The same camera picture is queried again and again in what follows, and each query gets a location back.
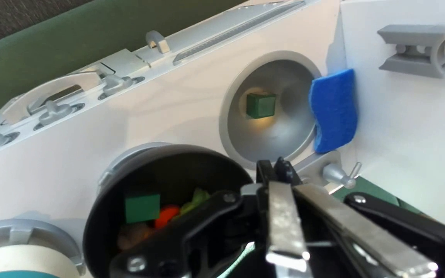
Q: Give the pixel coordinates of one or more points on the gray utensil clip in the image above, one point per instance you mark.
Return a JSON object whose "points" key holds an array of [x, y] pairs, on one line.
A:
{"points": [[417, 51]]}

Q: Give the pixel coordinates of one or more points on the white teal plastic bowl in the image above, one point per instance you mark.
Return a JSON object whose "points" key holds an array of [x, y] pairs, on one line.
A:
{"points": [[16, 263]]}

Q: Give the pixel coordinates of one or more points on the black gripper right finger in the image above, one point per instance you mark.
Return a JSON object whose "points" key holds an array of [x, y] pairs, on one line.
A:
{"points": [[386, 241]]}

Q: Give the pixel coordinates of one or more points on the white toy kitchen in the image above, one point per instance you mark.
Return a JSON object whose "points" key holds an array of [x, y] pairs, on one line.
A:
{"points": [[181, 118]]}

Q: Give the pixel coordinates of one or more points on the black bowl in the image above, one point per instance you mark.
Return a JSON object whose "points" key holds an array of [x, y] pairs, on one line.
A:
{"points": [[145, 175]]}

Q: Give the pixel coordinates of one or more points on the silver toy faucet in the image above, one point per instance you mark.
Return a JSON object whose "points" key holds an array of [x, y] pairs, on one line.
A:
{"points": [[339, 175]]}

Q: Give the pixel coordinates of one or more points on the green plastic cube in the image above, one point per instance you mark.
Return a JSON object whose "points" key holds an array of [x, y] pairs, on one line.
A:
{"points": [[142, 209], [261, 105]]}

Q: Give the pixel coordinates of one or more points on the blue sponge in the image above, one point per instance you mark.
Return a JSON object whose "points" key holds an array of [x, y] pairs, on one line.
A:
{"points": [[335, 110]]}

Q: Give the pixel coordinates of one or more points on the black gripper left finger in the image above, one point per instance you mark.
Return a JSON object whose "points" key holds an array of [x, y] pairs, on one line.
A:
{"points": [[196, 237]]}

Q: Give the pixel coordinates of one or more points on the green foam mat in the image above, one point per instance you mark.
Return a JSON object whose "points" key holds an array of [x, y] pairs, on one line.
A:
{"points": [[53, 47]]}

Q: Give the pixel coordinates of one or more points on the light green plastic vegetable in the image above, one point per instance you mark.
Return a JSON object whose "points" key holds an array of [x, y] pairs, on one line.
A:
{"points": [[195, 201]]}

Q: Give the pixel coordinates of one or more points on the orange plastic fruit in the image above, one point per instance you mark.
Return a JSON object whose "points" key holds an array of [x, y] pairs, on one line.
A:
{"points": [[167, 217]]}

